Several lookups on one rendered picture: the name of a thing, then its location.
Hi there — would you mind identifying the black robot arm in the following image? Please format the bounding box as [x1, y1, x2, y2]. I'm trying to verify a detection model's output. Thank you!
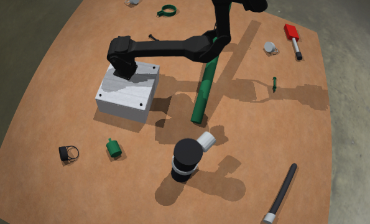
[107, 0, 268, 80]

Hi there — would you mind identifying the dark green ring clamp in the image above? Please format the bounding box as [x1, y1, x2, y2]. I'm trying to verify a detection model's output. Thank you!
[157, 4, 177, 17]

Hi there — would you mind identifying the green cylinder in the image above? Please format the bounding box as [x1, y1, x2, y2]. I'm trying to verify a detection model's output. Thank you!
[106, 138, 122, 157]
[191, 56, 219, 124]

